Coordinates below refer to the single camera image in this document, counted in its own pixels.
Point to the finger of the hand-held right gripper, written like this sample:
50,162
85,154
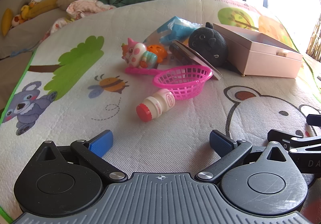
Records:
283,136
314,120

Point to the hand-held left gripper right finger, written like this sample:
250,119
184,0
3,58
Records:
222,142

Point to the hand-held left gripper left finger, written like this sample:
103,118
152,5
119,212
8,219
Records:
101,142

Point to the pink plastic basket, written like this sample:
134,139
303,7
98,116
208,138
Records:
186,89

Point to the white bottle with red cap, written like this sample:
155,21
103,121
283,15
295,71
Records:
158,103

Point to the pink cardboard box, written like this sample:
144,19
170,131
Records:
263,63

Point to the pink white cat toy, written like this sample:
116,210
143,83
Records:
135,53

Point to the black plush toy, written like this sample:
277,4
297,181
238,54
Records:
208,43

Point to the orange plastic ball toy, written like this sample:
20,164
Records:
158,51

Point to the blue snack packet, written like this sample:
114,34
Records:
175,28

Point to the cartoon animal play mat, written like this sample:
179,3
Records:
175,126

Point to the orange patterned clothing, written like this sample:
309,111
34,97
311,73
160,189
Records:
313,214

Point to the grey sofa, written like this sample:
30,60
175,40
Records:
22,35

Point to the pink floral cloth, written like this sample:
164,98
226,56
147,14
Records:
85,5

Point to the long yellow pillow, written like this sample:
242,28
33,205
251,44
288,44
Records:
42,5

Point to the giraffe plush toy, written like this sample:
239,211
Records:
25,9

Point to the small yellow pillow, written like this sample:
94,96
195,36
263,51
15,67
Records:
7,20

